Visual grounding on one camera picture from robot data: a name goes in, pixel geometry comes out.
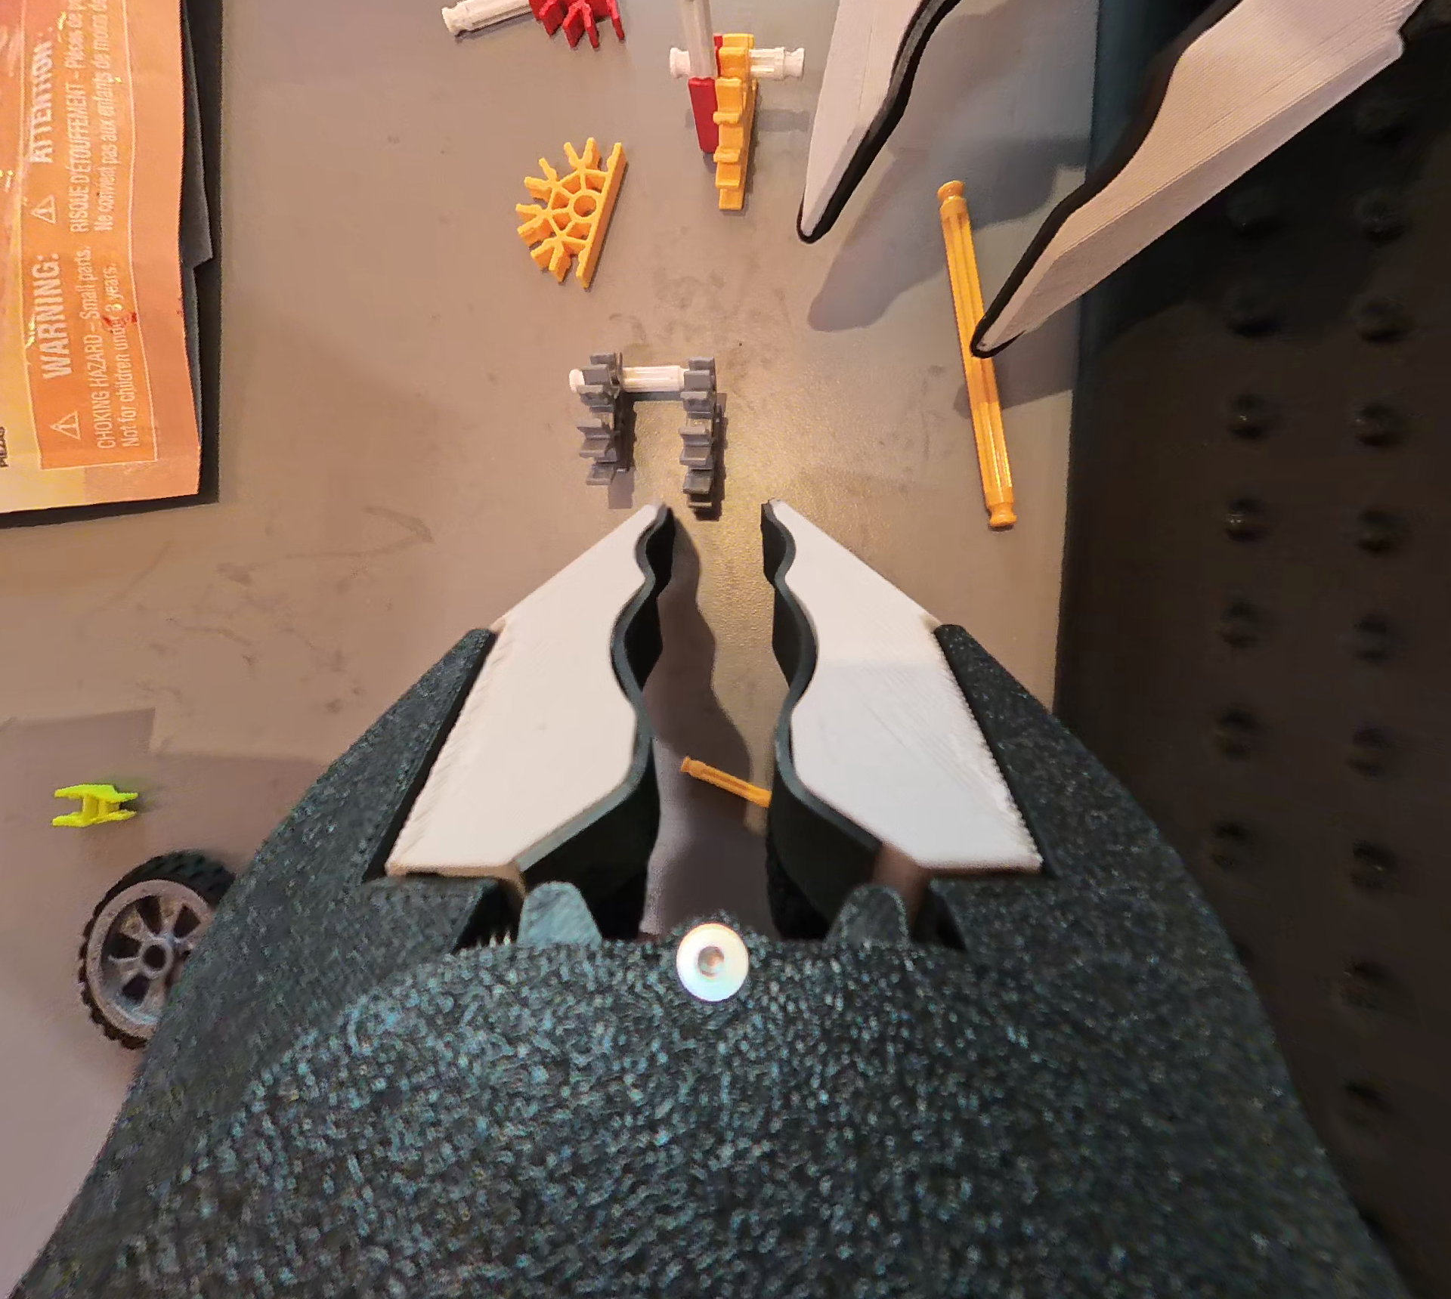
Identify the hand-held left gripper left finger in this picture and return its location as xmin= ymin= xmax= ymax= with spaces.
xmin=385 ymin=502 xmax=678 ymax=880

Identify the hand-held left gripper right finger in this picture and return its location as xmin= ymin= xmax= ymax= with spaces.
xmin=761 ymin=501 xmax=1044 ymax=917

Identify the yellow fan connector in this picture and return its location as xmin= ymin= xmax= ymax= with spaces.
xmin=713 ymin=34 xmax=758 ymax=214
xmin=515 ymin=140 xmax=628 ymax=291

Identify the grey snowflake connector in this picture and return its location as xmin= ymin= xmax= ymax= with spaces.
xmin=569 ymin=353 xmax=634 ymax=490
xmin=677 ymin=359 xmax=726 ymax=510

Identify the small yellow piece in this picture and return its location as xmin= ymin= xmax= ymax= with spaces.
xmin=680 ymin=756 xmax=775 ymax=807

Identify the long yellow rod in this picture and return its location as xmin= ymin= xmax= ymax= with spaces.
xmin=936 ymin=180 xmax=1018 ymax=531

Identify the black perforated panel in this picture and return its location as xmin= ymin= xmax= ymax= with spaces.
xmin=1051 ymin=0 xmax=1451 ymax=1266

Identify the small lime green connector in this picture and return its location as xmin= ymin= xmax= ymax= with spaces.
xmin=51 ymin=782 xmax=140 ymax=828

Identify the orange toy set bag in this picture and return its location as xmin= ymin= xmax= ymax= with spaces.
xmin=0 ymin=0 xmax=217 ymax=531

